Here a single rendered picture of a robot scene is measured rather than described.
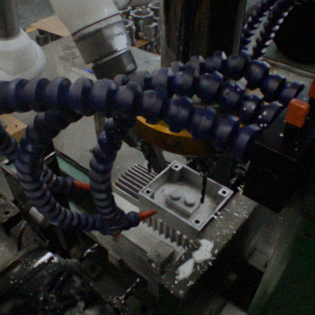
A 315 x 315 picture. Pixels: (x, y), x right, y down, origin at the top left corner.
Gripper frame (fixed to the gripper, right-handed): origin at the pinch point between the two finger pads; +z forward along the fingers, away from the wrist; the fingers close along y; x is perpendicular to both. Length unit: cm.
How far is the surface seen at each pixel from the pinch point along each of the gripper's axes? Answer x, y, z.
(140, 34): 172, 169, -18
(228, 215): -18.2, -5.7, 7.1
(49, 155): -2.9, -19.5, -12.0
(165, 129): -22.8, -14.5, -12.0
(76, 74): 39.9, 16.8, -18.2
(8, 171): 43.8, -13.2, -3.6
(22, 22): 374, 184, -87
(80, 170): 32.7, 0.1, 4.0
